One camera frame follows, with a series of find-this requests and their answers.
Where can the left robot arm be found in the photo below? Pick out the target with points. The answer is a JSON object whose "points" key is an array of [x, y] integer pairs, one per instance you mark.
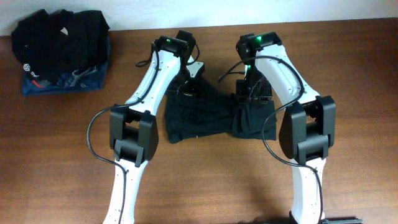
{"points": [[133, 133]]}

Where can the dark teal t-shirt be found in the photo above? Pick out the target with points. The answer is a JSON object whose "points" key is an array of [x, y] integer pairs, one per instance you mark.
{"points": [[213, 112]]}

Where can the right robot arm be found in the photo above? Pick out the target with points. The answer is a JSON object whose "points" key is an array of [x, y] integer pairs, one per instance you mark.
{"points": [[307, 131]]}

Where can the folded blue jeans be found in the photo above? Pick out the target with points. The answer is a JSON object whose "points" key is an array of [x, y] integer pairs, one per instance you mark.
{"points": [[87, 81]]}

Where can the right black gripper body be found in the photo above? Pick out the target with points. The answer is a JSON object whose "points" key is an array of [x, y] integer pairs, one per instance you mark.
{"points": [[255, 88]]}

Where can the black folded sweater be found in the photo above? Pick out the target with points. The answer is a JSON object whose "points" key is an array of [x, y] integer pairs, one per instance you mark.
{"points": [[64, 21]]}

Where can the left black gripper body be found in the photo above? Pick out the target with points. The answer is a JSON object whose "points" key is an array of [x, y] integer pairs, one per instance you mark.
{"points": [[185, 83]]}

